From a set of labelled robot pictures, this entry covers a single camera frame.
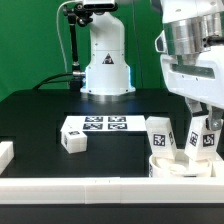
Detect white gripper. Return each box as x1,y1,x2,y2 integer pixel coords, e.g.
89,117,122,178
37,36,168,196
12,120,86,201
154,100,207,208
154,29,224,132

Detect white round stool seat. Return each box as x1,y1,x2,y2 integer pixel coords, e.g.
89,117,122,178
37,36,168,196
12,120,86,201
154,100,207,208
149,149,224,178

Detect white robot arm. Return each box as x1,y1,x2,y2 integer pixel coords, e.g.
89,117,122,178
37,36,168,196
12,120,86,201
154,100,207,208
83,0,224,131

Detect white sheet with tags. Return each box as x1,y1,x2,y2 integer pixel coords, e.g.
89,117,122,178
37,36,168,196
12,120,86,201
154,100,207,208
62,115,146,132

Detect white left fence block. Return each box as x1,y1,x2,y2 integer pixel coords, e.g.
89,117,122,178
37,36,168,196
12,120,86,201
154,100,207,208
0,141,14,175

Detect white front fence rail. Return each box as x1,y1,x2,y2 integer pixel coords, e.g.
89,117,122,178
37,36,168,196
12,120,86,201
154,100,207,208
0,178,224,204

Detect overhead camera bar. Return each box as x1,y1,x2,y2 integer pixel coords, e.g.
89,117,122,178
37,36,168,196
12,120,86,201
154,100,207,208
83,0,116,10

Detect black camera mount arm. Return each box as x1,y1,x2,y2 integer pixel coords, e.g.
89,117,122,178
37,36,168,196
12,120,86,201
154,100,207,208
63,3,93,91

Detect black cables on table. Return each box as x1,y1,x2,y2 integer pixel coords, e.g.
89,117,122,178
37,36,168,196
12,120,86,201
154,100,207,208
32,72,83,90

